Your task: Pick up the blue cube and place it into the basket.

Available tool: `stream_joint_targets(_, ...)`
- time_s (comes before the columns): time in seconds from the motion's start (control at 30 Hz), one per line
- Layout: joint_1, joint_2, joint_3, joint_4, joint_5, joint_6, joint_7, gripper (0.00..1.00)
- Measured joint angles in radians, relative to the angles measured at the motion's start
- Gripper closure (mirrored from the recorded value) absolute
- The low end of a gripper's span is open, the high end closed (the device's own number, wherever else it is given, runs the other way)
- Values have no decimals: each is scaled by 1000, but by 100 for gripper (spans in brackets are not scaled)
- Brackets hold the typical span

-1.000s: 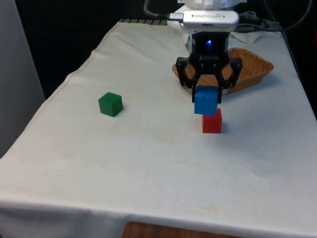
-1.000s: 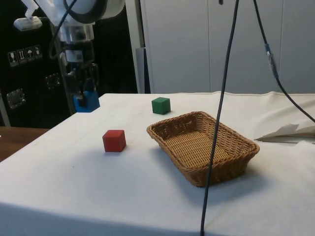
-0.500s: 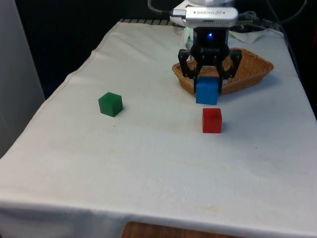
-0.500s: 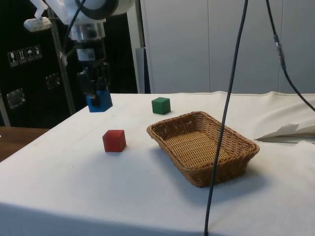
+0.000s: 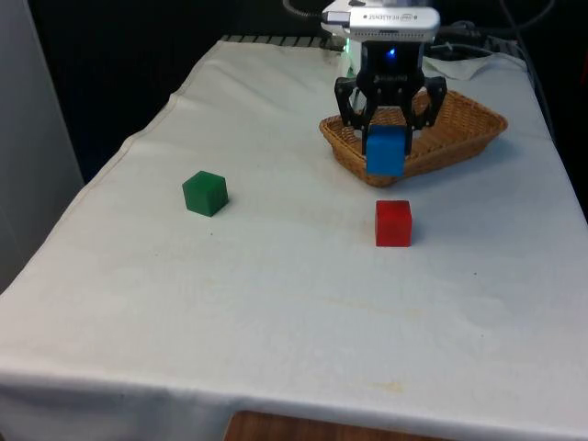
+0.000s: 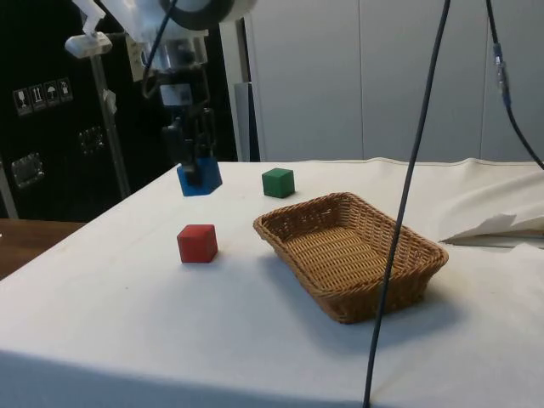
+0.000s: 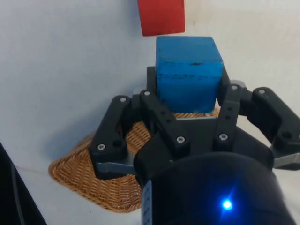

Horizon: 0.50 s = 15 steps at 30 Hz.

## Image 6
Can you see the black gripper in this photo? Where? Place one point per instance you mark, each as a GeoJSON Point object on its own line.
{"type": "Point", "coordinates": [193, 87]}

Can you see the blue cube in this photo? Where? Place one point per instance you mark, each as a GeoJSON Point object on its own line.
{"type": "Point", "coordinates": [210, 176]}

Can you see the green cube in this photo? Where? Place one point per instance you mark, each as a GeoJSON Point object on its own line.
{"type": "Point", "coordinates": [278, 183]}

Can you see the red cube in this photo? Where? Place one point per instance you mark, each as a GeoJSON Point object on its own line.
{"type": "Point", "coordinates": [197, 244]}

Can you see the brown wicker basket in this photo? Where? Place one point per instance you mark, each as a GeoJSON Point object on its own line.
{"type": "Point", "coordinates": [340, 255]}

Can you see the silver metal pole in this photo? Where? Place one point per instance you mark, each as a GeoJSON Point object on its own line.
{"type": "Point", "coordinates": [111, 140]}

